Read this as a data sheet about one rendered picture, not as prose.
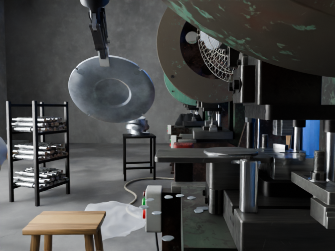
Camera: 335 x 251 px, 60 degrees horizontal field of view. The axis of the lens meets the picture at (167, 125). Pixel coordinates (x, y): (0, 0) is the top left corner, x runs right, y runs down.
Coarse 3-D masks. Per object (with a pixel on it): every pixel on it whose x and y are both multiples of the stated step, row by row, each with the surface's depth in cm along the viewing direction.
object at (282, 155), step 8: (264, 152) 68; (272, 152) 68; (280, 152) 69; (288, 152) 68; (296, 152) 68; (272, 160) 61; (280, 160) 60; (288, 160) 60; (296, 160) 60; (312, 160) 60; (264, 168) 67; (272, 168) 61; (280, 168) 60; (288, 168) 60; (296, 168) 60; (304, 168) 60; (312, 168) 60; (272, 176) 61; (280, 176) 60; (288, 176) 60
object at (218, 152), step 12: (156, 156) 62; (168, 156) 62; (180, 156) 62; (192, 156) 62; (204, 156) 62; (216, 156) 62; (228, 156) 62; (240, 156) 62; (264, 156) 62; (216, 168) 63; (228, 168) 63; (216, 180) 63; (228, 180) 63; (204, 192) 71; (216, 192) 64; (216, 204) 64
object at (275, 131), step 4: (276, 120) 66; (280, 120) 66; (284, 120) 65; (288, 120) 65; (292, 120) 65; (276, 124) 66; (280, 124) 66; (284, 124) 65; (288, 124) 65; (292, 124) 65; (276, 128) 66; (280, 128) 66; (284, 128) 65; (288, 128) 65; (292, 128) 65; (276, 132) 66; (280, 132) 66; (284, 132) 65; (288, 132) 65; (292, 132) 65
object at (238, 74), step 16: (240, 64) 71; (256, 64) 61; (272, 64) 59; (240, 80) 62; (256, 80) 61; (272, 80) 59; (288, 80) 59; (304, 80) 59; (320, 80) 59; (240, 96) 63; (256, 96) 61; (272, 96) 59; (288, 96) 59; (304, 96) 59; (320, 96) 59
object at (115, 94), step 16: (80, 64) 90; (96, 64) 90; (112, 64) 90; (128, 64) 91; (80, 80) 95; (96, 80) 95; (112, 80) 96; (128, 80) 95; (144, 80) 95; (80, 96) 100; (96, 96) 100; (112, 96) 100; (128, 96) 101; (144, 96) 100; (96, 112) 105; (112, 112) 105; (128, 112) 105; (144, 112) 105
